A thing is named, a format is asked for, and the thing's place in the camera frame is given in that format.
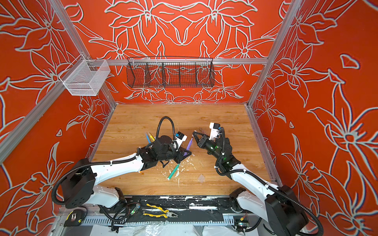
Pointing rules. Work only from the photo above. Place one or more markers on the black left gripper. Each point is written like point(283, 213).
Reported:
point(180, 151)

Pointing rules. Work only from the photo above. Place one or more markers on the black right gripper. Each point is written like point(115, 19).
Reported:
point(204, 141)

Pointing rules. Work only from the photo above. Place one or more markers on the yellow highlighter pen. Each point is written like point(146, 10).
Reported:
point(151, 137)

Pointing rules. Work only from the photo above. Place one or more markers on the blue marker pen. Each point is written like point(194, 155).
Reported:
point(148, 138)

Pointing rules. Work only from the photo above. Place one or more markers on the purple marker pen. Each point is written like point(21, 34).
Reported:
point(189, 146)

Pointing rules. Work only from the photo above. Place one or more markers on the green marker pen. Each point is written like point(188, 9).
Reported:
point(173, 172)

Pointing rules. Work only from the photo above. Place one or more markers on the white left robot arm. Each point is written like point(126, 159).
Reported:
point(81, 184)

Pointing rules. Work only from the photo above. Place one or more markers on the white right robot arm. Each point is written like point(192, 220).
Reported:
point(278, 206)

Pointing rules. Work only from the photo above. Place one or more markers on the clear pen cap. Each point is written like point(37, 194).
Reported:
point(201, 178)

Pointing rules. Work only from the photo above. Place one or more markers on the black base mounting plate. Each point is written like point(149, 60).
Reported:
point(189, 208)

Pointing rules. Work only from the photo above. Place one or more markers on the left black tape measure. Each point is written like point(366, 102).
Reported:
point(75, 218)

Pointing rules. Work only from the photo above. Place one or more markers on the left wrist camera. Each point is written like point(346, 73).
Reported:
point(179, 138)

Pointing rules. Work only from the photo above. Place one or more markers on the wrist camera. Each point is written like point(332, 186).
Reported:
point(215, 131)
point(179, 138)

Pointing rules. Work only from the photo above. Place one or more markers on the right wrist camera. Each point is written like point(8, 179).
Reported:
point(215, 131)

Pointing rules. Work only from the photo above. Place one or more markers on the yellow handled pliers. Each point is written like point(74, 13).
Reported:
point(160, 212)

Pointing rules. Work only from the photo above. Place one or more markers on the grey slotted cable duct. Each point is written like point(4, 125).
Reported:
point(104, 221)

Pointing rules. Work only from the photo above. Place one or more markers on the black wire mesh basket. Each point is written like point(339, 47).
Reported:
point(173, 72)

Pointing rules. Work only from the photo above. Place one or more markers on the white wire mesh basket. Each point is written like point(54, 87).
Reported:
point(85, 77)

